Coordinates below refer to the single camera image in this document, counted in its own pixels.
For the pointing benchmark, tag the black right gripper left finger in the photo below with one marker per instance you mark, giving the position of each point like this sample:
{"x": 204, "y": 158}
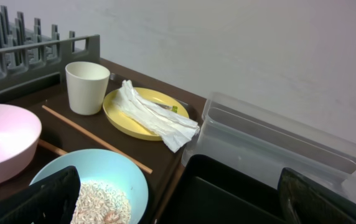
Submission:
{"x": 50, "y": 200}

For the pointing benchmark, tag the brown serving tray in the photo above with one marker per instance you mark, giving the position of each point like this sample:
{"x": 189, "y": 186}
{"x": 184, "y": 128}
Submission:
{"x": 65, "y": 130}

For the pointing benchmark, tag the grey dish rack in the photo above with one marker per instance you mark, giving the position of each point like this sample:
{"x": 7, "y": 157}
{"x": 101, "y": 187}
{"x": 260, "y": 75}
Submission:
{"x": 30, "y": 61}

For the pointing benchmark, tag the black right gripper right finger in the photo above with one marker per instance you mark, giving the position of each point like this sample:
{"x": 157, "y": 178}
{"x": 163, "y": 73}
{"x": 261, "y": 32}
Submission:
{"x": 303, "y": 200}

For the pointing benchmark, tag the green chopstick wrapper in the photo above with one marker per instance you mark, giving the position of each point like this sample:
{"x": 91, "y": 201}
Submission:
{"x": 167, "y": 107}

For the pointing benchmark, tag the cream plastic cup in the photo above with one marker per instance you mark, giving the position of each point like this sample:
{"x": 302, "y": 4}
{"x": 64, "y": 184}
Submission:
{"x": 86, "y": 85}

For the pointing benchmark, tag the wooden chopstick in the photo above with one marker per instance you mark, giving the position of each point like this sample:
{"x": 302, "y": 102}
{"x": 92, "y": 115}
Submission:
{"x": 96, "y": 138}
{"x": 51, "y": 148}

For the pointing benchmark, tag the yellow plate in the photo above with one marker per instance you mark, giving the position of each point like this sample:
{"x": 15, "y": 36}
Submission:
{"x": 129, "y": 126}

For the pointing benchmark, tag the wooden chopstick upper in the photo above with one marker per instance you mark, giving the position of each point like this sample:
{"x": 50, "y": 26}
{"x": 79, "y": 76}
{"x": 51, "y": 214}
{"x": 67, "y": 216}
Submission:
{"x": 96, "y": 138}

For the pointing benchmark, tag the white napkin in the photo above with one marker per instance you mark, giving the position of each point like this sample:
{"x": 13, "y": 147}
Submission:
{"x": 175, "y": 130}

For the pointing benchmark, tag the wooden chopstick lower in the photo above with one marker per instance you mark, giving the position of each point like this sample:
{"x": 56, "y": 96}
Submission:
{"x": 51, "y": 148}

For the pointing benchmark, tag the clear plastic bin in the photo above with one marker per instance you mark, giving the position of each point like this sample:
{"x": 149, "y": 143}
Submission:
{"x": 260, "y": 143}

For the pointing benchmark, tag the rice leftovers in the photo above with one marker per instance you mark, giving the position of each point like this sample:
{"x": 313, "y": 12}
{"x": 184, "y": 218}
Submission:
{"x": 101, "y": 203}

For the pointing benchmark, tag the light blue bowl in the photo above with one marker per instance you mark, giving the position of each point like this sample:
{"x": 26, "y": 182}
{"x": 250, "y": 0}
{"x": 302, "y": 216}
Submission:
{"x": 106, "y": 166}

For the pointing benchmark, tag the black waste tray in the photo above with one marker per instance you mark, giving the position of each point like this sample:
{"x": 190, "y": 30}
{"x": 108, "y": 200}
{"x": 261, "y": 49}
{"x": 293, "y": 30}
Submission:
{"x": 211, "y": 192}

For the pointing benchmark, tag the pink bowl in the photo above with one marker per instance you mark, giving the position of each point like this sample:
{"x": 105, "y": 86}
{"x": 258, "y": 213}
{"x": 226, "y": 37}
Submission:
{"x": 20, "y": 130}

